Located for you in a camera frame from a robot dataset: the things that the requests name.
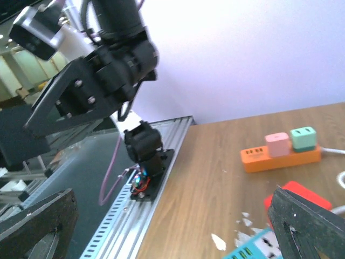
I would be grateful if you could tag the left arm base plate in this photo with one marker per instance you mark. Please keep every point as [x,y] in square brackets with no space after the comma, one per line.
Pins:
[146,183]

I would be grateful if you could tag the orange power strip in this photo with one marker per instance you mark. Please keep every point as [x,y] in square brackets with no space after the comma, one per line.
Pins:
[257,159]

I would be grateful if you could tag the aluminium front rail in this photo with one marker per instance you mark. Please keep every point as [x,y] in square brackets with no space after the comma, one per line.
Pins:
[154,147]

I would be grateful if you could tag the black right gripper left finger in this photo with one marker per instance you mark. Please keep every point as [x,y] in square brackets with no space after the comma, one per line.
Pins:
[43,230]

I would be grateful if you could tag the pink charger plug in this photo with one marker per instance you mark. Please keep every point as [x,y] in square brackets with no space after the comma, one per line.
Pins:
[278,144]

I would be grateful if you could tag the red cube adapter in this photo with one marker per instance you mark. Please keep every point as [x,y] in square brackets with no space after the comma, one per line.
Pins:
[303,194]

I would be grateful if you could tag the green USB charger plug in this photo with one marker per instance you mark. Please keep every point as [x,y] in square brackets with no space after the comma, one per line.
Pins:
[303,139]

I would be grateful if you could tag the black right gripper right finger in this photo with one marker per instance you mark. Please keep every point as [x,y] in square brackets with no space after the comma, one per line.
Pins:
[300,232]

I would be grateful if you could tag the teal power strip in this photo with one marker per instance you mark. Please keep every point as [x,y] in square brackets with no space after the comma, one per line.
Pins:
[261,246]

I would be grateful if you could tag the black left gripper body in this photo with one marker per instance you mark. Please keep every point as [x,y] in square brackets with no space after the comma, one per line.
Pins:
[120,72]

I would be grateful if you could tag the slotted cable duct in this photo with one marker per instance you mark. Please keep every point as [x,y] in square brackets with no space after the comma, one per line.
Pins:
[119,233]

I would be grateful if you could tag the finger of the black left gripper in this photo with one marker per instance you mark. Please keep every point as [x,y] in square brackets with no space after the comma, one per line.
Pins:
[69,100]

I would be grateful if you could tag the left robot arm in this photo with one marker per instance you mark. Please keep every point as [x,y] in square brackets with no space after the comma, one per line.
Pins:
[121,25]

